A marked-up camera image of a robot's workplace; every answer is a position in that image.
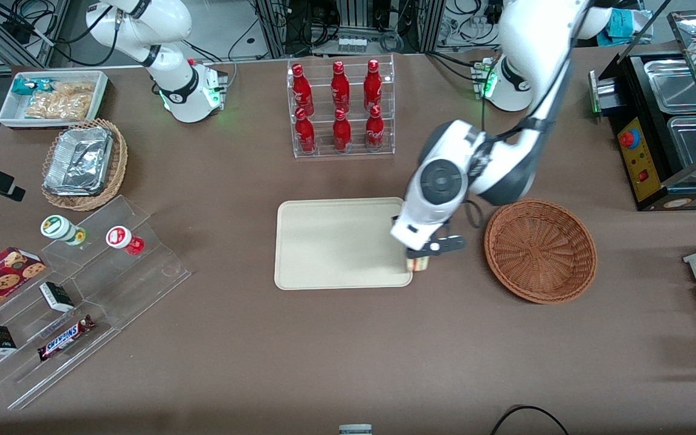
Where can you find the triangle sandwich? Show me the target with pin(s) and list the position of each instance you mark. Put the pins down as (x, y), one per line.
(418, 263)

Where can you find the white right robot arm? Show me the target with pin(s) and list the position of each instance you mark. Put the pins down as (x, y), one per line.
(173, 90)

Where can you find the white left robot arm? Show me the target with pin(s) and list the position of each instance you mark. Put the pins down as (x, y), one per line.
(535, 36)

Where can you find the cream plastic tray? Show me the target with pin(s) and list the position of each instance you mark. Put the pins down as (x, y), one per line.
(336, 241)

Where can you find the round brown wicker basket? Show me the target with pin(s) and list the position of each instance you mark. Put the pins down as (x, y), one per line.
(541, 254)

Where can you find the oval wicker basket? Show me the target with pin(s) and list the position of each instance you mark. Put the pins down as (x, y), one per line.
(115, 175)

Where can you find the red cola bottle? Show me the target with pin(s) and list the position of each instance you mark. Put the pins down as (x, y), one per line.
(342, 132)
(374, 130)
(340, 84)
(373, 81)
(301, 87)
(305, 133)

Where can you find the clear acrylic bottle rack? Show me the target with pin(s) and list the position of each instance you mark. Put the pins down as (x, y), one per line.
(322, 152)

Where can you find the grey white label object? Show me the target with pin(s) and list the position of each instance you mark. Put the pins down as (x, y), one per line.
(355, 430)

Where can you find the black food warmer yellow panel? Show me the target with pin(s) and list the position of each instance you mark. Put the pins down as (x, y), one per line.
(638, 157)

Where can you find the clear acrylic stepped stand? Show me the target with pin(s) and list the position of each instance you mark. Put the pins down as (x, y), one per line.
(136, 296)

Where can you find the teal plastic bag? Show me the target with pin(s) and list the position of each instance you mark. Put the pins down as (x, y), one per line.
(626, 25)

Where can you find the red lid cup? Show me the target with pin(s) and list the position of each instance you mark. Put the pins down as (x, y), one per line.
(119, 237)

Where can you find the stacked foil trays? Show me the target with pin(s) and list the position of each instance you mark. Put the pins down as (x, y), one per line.
(79, 160)

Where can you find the green lid cup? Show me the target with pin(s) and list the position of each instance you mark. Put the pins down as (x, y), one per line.
(56, 226)

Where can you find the Snickers chocolate bar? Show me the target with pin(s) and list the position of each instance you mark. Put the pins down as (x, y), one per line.
(64, 338)

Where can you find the bagged beige snacks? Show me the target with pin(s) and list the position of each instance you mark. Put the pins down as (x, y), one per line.
(64, 103)

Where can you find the teal snack packet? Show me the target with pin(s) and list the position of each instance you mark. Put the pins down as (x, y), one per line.
(28, 86)

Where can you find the white plastic bin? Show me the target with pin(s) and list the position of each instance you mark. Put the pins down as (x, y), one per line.
(6, 118)

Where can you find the aluminium frame rack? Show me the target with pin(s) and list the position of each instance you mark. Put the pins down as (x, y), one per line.
(275, 27)

